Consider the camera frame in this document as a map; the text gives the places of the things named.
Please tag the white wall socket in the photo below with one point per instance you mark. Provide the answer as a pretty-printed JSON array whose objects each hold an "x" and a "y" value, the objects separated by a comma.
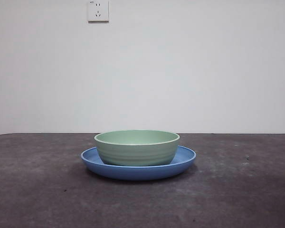
[{"x": 98, "y": 12}]

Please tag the green ribbed bowl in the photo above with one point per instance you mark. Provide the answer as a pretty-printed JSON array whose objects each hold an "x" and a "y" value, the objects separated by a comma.
[{"x": 136, "y": 152}]

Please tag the blue round plate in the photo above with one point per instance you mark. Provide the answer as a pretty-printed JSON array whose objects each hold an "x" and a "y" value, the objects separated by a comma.
[{"x": 137, "y": 173}]

